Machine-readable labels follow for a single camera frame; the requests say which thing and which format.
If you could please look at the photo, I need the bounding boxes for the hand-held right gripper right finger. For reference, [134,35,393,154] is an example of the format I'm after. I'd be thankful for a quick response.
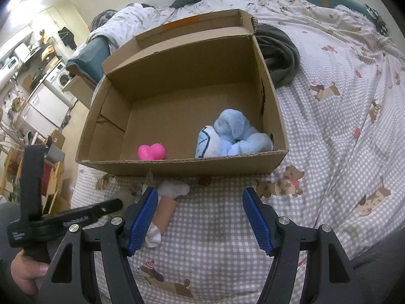
[242,187,364,304]

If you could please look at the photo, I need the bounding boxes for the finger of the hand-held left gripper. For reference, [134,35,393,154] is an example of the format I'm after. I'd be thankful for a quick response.
[60,198,124,229]

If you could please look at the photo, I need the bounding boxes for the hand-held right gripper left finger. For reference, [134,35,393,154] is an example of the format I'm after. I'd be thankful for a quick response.
[38,187,159,304]

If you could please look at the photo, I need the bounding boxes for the brown roll toy white ends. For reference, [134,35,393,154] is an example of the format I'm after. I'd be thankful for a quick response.
[145,180,190,248]

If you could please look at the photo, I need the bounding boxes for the clear plastic bag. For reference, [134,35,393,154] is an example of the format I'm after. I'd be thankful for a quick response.
[120,169,157,203]

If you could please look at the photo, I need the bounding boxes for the person's left hand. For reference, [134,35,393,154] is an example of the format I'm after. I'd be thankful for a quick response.
[11,250,49,296]

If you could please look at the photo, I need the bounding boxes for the yellow wooden rack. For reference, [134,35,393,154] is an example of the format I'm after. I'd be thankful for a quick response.
[0,146,26,195]

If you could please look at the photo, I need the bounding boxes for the grey bin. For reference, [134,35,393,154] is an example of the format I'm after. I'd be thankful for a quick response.
[44,147,66,163]

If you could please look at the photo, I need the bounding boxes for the small cardboard box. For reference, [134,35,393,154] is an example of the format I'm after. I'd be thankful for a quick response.
[47,130,66,148]

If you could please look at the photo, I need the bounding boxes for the pink sock ball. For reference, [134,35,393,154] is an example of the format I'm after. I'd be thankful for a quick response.
[138,143,167,161]

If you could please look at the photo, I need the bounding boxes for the white kitchen cabinet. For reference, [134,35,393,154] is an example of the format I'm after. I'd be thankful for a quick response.
[17,84,72,129]

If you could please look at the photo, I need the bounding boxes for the white cloth with blue lines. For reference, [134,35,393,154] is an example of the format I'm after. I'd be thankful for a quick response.
[195,126,222,158]

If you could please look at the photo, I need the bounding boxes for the light blue plush toy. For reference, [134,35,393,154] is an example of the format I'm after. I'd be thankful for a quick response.
[213,109,273,156]

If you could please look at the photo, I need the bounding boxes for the beige bedside cabinet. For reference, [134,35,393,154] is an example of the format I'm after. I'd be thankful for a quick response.
[62,76,97,110]

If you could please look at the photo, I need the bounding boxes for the white washing machine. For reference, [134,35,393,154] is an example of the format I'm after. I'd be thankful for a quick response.
[46,64,73,90]

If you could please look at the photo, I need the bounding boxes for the person's right leg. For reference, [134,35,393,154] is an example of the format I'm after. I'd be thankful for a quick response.
[350,244,405,304]

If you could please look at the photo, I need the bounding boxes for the teal quilt orange lining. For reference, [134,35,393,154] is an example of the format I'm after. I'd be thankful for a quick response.
[66,36,110,86]

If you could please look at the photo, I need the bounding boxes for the black hanging garment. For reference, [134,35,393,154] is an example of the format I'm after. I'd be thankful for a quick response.
[58,27,76,49]

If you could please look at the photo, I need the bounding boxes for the dark grey garment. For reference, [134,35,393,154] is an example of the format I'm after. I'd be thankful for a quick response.
[255,25,301,88]

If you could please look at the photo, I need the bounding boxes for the grey striped blanket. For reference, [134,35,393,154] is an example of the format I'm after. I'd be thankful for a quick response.
[92,10,116,30]

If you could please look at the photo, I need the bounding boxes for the white fluffy blanket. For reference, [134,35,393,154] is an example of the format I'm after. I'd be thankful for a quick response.
[334,4,368,20]

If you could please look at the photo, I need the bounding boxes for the black white checked cloth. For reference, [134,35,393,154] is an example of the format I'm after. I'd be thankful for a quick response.
[364,4,390,37]

